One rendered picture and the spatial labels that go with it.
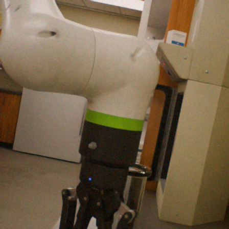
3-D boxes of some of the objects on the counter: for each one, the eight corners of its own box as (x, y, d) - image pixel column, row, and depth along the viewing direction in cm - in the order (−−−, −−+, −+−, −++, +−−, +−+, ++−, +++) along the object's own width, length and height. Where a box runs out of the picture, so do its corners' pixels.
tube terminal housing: (214, 205, 154) (254, 21, 148) (233, 234, 122) (285, 0, 116) (155, 193, 154) (193, 9, 148) (158, 220, 122) (207, -16, 116)
